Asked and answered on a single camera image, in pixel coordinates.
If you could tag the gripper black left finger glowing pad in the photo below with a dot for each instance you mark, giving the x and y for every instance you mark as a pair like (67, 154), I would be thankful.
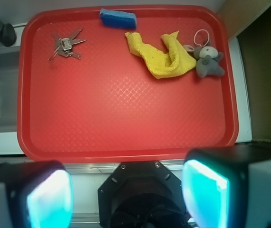
(35, 195)

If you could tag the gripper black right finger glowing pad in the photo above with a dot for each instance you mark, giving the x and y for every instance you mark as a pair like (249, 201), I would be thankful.
(228, 187)

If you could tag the silver key bunch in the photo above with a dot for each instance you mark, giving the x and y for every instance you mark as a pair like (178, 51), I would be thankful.
(64, 46)

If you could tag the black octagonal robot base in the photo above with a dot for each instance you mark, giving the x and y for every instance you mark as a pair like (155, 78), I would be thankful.
(142, 195)

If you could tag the red plastic tray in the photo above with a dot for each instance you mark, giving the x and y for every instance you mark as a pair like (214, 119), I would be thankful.
(106, 106)

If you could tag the steel sink basin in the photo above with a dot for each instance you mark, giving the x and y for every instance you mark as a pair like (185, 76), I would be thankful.
(9, 71)

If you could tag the grey plush mouse toy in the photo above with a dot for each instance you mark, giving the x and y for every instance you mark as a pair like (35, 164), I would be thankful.
(207, 57)

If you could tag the yellow cloth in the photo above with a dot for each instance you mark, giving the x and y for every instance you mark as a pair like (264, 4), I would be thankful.
(176, 62)

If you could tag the blue sponge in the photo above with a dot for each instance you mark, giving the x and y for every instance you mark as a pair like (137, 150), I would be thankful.
(118, 19)

